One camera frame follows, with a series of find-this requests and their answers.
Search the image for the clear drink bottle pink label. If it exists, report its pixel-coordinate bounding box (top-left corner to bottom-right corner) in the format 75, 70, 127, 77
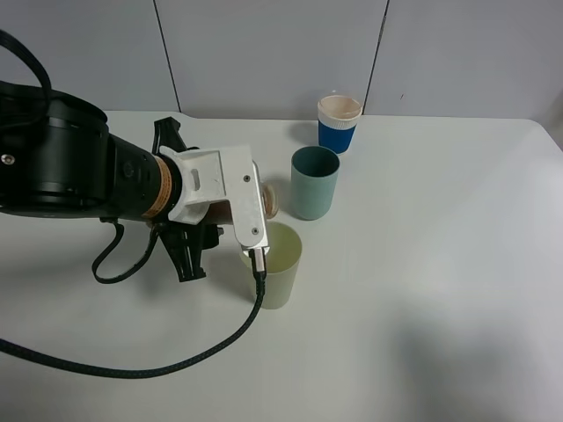
206, 182, 280, 225

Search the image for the thin black cable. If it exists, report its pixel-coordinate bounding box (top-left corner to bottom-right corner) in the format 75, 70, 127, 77
91, 217, 159, 286

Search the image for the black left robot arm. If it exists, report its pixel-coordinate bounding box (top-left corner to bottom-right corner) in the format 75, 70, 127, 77
1, 83, 223, 284

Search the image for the pale green plastic cup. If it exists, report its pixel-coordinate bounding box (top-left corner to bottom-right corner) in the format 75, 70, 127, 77
261, 221, 303, 309

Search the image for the blue white insulated cup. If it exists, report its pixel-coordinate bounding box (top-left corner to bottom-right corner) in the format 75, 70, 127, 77
318, 95, 362, 155

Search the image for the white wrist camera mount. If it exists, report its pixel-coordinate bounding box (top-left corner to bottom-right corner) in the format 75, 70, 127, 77
159, 145, 269, 252

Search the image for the teal plastic cup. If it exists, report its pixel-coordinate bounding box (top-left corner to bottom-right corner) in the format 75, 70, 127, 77
290, 146, 340, 221

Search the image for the black braided camera cable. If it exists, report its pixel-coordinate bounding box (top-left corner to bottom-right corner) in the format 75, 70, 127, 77
0, 28, 268, 381

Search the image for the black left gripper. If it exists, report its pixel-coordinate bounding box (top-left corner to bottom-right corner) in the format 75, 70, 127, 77
149, 117, 229, 282

